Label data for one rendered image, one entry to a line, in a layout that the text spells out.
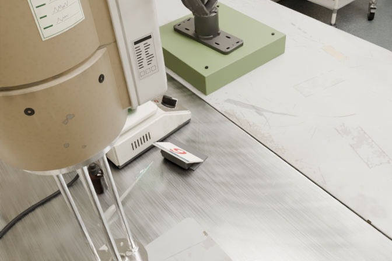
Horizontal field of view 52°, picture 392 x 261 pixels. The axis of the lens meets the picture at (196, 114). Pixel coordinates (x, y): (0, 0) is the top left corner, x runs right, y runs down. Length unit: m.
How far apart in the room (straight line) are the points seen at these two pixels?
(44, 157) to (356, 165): 0.64
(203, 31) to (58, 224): 0.56
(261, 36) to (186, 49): 0.20
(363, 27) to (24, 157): 2.97
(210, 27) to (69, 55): 0.79
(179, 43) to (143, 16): 0.77
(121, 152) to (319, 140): 0.40
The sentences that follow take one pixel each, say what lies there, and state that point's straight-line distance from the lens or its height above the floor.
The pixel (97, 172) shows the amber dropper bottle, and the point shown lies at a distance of 0.75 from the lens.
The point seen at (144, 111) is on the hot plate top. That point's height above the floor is 0.99.
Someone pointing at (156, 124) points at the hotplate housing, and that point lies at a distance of 0.81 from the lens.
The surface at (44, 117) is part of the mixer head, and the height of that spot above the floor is 1.34.
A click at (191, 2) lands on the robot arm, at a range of 0.98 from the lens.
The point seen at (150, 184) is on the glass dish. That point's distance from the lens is 0.76.
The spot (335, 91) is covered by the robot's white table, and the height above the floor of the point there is 0.90.
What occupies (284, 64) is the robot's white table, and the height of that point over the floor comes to 0.90.
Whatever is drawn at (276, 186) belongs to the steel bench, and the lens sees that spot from 0.76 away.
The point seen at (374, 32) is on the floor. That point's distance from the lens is 3.10.
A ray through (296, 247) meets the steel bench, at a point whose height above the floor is 0.90.
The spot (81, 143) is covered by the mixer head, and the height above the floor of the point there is 1.31.
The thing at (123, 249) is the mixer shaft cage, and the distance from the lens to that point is 0.50.
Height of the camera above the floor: 1.49
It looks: 41 degrees down
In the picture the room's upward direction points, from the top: 6 degrees counter-clockwise
